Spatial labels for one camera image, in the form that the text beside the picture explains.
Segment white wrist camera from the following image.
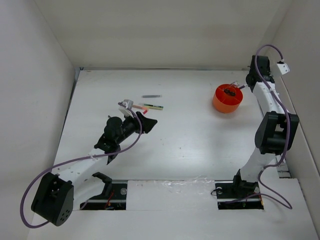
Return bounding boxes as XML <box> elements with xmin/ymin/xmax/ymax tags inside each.
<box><xmin>275</xmin><ymin>61</ymin><xmax>291</xmax><ymax>76</ymax></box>
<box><xmin>118</xmin><ymin>99</ymin><xmax>134</xmax><ymax>117</ymax></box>

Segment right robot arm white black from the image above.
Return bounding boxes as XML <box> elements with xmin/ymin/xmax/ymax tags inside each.
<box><xmin>231</xmin><ymin>55</ymin><xmax>300</xmax><ymax>199</ymax></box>

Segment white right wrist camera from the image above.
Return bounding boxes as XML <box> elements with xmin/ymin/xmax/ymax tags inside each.
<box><xmin>275</xmin><ymin>61</ymin><xmax>291</xmax><ymax>76</ymax></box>

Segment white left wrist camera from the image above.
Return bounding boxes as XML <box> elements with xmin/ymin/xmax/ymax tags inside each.
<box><xmin>118</xmin><ymin>99</ymin><xmax>134</xmax><ymax>117</ymax></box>

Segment aluminium rail right side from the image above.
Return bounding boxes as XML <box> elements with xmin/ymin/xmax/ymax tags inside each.
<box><xmin>275</xmin><ymin>155</ymin><xmax>292</xmax><ymax>179</ymax></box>

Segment brown marker pen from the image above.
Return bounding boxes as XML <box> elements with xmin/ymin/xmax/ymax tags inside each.
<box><xmin>132</xmin><ymin>104</ymin><xmax>147</xmax><ymax>110</ymax></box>

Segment orange round divided container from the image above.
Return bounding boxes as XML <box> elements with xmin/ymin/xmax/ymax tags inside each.
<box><xmin>212</xmin><ymin>84</ymin><xmax>244</xmax><ymax>114</ymax></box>

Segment black handled scissors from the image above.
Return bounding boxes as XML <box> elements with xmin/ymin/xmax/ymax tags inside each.
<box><xmin>223</xmin><ymin>88</ymin><xmax>236</xmax><ymax>97</ymax></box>

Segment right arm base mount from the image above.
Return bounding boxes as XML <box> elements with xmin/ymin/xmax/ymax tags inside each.
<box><xmin>210</xmin><ymin>180</ymin><xmax>264</xmax><ymax>210</ymax></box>

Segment green yellow highlighter pen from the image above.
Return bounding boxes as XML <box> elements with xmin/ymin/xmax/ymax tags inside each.
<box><xmin>141</xmin><ymin>103</ymin><xmax>164</xmax><ymax>111</ymax></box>

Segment grey purple pen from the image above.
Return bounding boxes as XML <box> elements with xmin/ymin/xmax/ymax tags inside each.
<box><xmin>141</xmin><ymin>94</ymin><xmax>162</xmax><ymax>98</ymax></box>

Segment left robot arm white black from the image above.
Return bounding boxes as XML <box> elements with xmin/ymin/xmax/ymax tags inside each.
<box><xmin>31</xmin><ymin>111</ymin><xmax>158</xmax><ymax>227</ymax></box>

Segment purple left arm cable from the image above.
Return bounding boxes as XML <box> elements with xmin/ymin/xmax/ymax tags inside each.
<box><xmin>19</xmin><ymin>102</ymin><xmax>143</xmax><ymax>230</ymax></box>

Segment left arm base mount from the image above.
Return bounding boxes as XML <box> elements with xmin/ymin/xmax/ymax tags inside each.
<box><xmin>79</xmin><ymin>172</ymin><xmax>128</xmax><ymax>211</ymax></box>

